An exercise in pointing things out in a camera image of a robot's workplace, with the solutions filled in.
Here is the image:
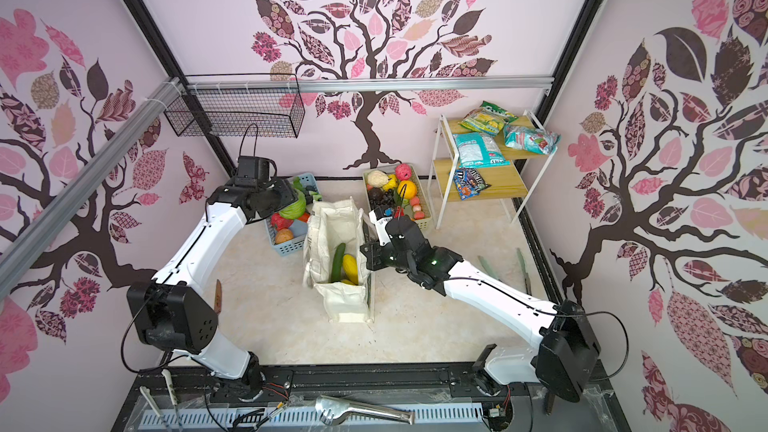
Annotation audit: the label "black wire wall basket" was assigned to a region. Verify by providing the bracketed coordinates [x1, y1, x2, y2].
[164, 72, 306, 138]

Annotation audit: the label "metal tongs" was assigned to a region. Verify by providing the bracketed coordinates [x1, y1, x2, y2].
[315, 395, 415, 426]

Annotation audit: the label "orange fruit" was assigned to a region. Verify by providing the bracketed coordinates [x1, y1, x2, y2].
[396, 180, 418, 202]

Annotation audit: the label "yellow green snack bag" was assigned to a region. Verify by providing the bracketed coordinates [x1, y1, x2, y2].
[459, 101, 519, 136]

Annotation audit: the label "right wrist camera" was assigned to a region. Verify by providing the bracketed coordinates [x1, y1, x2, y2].
[369, 211, 393, 246]

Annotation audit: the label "dark avocado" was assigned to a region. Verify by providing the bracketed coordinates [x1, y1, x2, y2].
[367, 188, 384, 207]

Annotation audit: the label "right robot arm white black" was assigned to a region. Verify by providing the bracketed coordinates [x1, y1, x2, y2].
[360, 216, 601, 403]

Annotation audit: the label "pink dragon fruit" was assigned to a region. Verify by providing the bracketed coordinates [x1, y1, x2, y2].
[395, 163, 413, 181]

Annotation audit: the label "green plastic fruit basket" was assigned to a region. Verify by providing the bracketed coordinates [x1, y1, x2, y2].
[363, 163, 431, 232]

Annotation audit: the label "cream canvas grocery bag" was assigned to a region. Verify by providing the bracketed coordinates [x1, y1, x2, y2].
[302, 198, 374, 323]

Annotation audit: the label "wooden serrated knife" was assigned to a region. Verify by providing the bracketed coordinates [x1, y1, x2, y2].
[213, 279, 223, 314]

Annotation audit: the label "green cabbage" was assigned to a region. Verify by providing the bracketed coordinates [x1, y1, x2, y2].
[278, 192, 306, 220]

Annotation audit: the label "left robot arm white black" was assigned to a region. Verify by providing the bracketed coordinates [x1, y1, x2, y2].
[127, 156, 299, 401]

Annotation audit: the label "white wire wooden shelf rack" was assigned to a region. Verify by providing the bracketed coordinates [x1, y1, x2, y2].
[425, 115, 557, 228]

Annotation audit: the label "green cucumber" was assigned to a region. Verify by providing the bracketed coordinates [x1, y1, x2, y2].
[330, 243, 346, 283]

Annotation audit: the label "M&M candy bag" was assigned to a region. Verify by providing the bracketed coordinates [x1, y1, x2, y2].
[453, 168, 491, 201]

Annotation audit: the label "beige cauliflower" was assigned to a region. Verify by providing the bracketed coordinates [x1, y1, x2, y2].
[366, 170, 390, 188]

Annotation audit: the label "white teal red snack bag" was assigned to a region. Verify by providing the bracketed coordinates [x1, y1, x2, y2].
[503, 124, 561, 155]

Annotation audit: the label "blue plastic vegetable basket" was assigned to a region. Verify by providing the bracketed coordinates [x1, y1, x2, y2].
[265, 173, 323, 256]

